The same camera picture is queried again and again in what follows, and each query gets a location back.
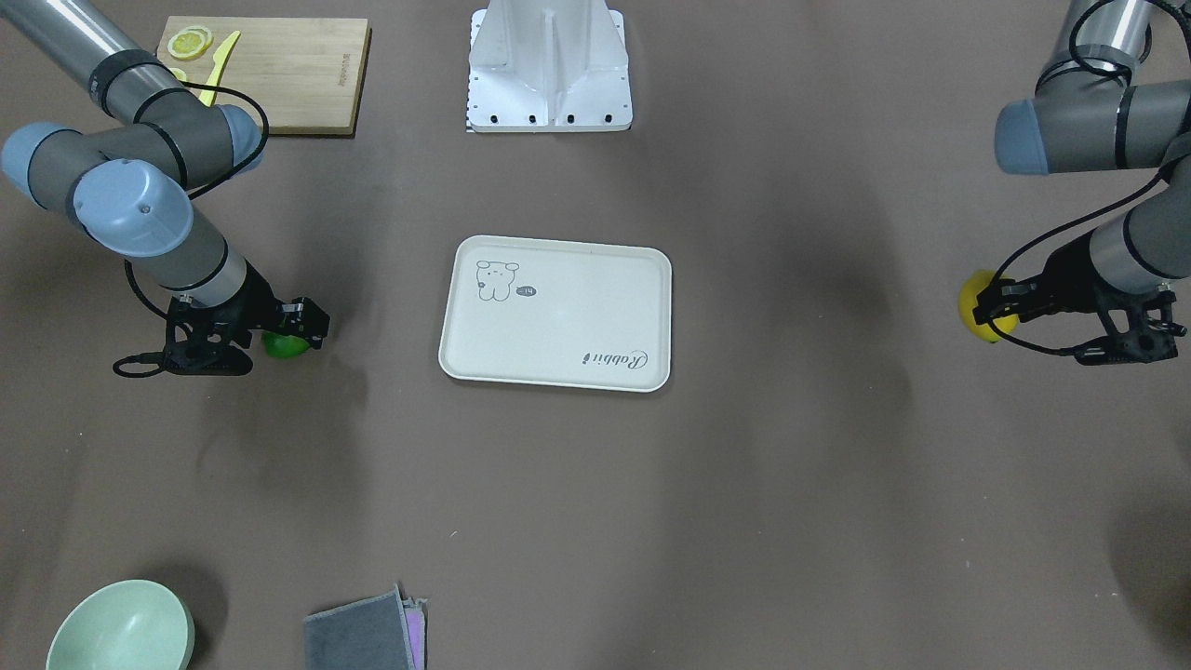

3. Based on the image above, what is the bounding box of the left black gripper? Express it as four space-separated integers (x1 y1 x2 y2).
980 237 1114 321

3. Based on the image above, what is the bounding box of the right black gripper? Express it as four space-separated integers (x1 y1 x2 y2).
220 270 330 349

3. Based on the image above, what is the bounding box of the yellow lemon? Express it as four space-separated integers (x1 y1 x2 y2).
958 270 1019 343

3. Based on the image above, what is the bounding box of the green lime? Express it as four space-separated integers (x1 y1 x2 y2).
261 331 312 359

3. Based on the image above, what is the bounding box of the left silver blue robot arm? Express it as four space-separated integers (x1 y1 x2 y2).
994 1 1187 321

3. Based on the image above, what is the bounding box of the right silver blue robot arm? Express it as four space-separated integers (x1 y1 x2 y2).
4 1 330 357

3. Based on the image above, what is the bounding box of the cream rabbit tray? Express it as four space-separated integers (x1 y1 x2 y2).
437 234 673 394

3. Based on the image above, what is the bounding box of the wooden cutting board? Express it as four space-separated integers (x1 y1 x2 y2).
154 15 372 136

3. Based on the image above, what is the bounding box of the yellow plastic knife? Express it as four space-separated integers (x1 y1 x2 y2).
199 30 242 107

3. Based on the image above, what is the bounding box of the lemon slice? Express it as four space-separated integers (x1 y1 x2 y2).
167 25 214 62

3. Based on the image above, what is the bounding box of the grey folded cloth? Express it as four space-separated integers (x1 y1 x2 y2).
303 588 428 669

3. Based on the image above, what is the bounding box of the green bowl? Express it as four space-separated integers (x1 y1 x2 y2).
44 580 197 669

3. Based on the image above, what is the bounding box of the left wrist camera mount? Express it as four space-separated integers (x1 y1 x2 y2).
1075 283 1187 367

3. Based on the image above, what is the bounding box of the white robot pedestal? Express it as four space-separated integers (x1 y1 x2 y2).
464 1 634 133

